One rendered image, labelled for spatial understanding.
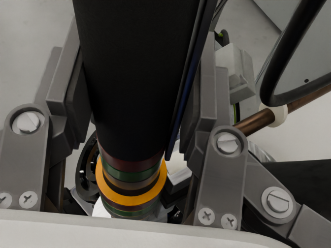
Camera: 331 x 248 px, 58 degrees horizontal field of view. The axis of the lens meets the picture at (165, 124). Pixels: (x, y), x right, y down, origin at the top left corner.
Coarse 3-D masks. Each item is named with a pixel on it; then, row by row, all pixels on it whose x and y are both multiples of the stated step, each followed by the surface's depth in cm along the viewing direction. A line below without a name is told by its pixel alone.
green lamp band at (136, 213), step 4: (100, 196) 19; (160, 196) 19; (104, 200) 18; (156, 200) 19; (104, 204) 19; (108, 204) 18; (152, 204) 19; (108, 208) 19; (112, 208) 18; (148, 208) 19; (152, 208) 20; (116, 212) 19; (120, 212) 19; (124, 212) 18; (128, 212) 18; (132, 212) 18; (136, 212) 18; (140, 212) 19; (144, 212) 19; (124, 216) 19; (128, 216) 19; (132, 216) 19; (136, 216) 19
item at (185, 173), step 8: (176, 144) 22; (184, 168) 22; (168, 176) 21; (176, 176) 21; (184, 176) 21; (168, 184) 22; (176, 184) 21; (184, 184) 22; (168, 192) 22; (176, 192) 23; (184, 192) 23; (160, 200) 24; (168, 200) 22; (176, 200) 23; (96, 208) 28; (104, 208) 28; (160, 208) 25; (168, 208) 26; (96, 216) 27; (104, 216) 28; (152, 216) 28; (160, 216) 27
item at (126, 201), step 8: (96, 168) 18; (96, 176) 18; (160, 176) 18; (104, 184) 17; (160, 184) 18; (104, 192) 17; (112, 192) 17; (152, 192) 17; (112, 200) 17; (120, 200) 17; (128, 200) 17; (136, 200) 17; (144, 200) 17
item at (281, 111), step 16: (304, 0) 13; (320, 0) 13; (304, 16) 14; (288, 32) 15; (304, 32) 15; (288, 48) 15; (272, 64) 17; (272, 80) 18; (320, 80) 26; (272, 96) 20; (288, 96) 24; (304, 96) 25
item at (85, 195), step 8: (96, 136) 43; (88, 144) 44; (96, 144) 42; (88, 152) 44; (96, 152) 42; (80, 160) 43; (88, 160) 42; (96, 160) 42; (80, 168) 42; (88, 168) 41; (80, 176) 42; (88, 176) 40; (80, 184) 40; (88, 184) 40; (96, 184) 39; (80, 192) 39; (88, 192) 38; (96, 192) 36; (88, 200) 37; (96, 200) 37; (176, 208) 41; (168, 216) 41; (176, 216) 41
